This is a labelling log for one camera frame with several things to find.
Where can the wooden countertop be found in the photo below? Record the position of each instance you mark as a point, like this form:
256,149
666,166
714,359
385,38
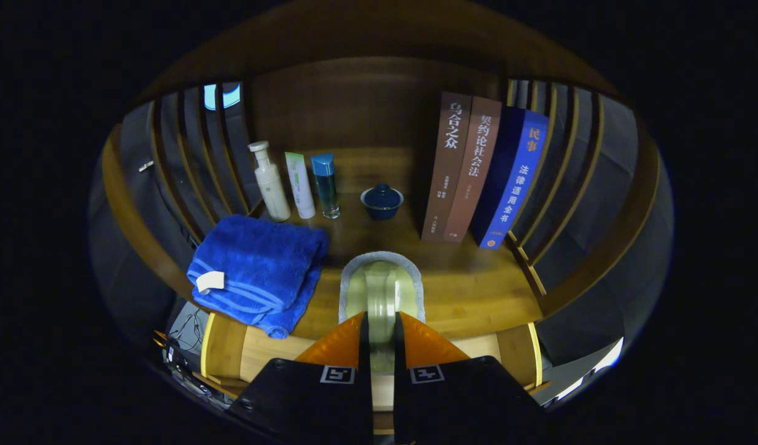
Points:
465,290

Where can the blue capped bottle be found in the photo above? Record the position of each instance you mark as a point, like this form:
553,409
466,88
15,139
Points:
325,185

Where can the dark brown book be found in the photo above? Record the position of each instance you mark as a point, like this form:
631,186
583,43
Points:
443,173

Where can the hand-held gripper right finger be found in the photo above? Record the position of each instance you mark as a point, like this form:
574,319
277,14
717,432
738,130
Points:
398,352

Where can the white board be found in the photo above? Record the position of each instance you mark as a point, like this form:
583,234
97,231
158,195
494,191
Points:
607,358

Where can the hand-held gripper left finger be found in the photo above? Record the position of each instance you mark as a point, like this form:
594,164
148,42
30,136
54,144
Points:
364,352

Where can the blue book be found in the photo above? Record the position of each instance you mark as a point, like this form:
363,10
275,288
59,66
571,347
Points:
514,179

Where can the wooden cabinet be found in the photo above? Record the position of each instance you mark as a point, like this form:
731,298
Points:
354,105

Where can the green scrub brush grey pad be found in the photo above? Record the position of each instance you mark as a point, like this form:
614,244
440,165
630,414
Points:
382,290

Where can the folded blue towel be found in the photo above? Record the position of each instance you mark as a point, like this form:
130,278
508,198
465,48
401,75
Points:
255,259

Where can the wooden drawer with black knob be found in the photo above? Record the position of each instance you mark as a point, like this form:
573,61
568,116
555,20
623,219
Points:
267,352

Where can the reddish brown book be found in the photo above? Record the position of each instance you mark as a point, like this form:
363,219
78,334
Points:
471,173

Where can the white pump bottle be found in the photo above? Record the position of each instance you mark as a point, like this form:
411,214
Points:
273,191

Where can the white green tube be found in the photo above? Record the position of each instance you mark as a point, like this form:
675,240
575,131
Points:
299,185

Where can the metal clip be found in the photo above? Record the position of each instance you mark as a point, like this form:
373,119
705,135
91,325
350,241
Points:
146,165

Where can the dark blue lidded teacup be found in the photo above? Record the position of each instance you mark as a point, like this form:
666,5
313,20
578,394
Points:
382,201

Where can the black electronics box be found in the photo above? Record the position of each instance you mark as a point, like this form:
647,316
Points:
181,371

